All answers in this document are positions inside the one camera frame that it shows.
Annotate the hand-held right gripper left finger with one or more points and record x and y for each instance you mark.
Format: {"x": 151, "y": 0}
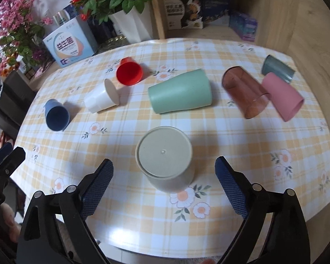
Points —
{"x": 99, "y": 187}

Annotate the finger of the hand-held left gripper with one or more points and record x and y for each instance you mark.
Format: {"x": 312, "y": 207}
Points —
{"x": 12, "y": 161}
{"x": 4, "y": 150}

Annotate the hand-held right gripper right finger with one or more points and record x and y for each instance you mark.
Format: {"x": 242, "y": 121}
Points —
{"x": 231, "y": 189}

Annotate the dark blue cup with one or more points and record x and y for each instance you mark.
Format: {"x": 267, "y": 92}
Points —
{"x": 56, "y": 115}

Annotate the beige cup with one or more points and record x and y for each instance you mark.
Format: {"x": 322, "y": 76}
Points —
{"x": 163, "y": 161}

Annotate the white cup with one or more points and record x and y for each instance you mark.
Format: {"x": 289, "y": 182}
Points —
{"x": 100, "y": 99}

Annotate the transparent brown cup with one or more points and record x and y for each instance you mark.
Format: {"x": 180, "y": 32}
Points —
{"x": 246, "y": 92}

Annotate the pink cup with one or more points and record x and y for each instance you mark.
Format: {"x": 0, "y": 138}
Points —
{"x": 282, "y": 97}

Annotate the light green cup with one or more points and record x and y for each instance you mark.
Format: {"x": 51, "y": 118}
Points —
{"x": 181, "y": 91}

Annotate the red cup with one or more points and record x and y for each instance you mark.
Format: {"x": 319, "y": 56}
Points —
{"x": 128, "y": 73}

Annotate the grey green cup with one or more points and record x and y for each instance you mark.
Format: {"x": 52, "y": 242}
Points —
{"x": 277, "y": 67}

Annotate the person's left hand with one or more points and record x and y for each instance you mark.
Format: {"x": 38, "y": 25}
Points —
{"x": 8, "y": 216}

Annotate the black chair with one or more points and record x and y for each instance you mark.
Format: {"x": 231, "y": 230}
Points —
{"x": 8, "y": 107}

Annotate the yellow checked floral tablecloth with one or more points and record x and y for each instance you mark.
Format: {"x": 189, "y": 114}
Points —
{"x": 126, "y": 132}

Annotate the white and blue carton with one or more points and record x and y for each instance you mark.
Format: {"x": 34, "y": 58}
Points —
{"x": 68, "y": 45}

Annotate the pink artificial blossom plant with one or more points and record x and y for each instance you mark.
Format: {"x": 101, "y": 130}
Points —
{"x": 16, "y": 27}

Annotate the silver can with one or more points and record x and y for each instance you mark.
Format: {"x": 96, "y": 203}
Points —
{"x": 61, "y": 18}

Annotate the golden tray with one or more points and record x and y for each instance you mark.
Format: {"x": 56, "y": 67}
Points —
{"x": 114, "y": 41}

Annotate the dark vase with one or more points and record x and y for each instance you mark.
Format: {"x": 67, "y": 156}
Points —
{"x": 101, "y": 31}

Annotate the purple box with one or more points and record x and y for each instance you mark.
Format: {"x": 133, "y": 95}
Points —
{"x": 244, "y": 27}

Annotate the white faceted vase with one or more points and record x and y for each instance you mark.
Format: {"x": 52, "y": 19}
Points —
{"x": 134, "y": 24}

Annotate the dark blue printed box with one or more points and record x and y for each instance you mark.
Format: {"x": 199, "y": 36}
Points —
{"x": 217, "y": 8}

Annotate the dark snack box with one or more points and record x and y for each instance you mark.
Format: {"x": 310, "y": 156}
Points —
{"x": 192, "y": 8}

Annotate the white printed box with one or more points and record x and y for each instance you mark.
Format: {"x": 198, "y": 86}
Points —
{"x": 171, "y": 9}

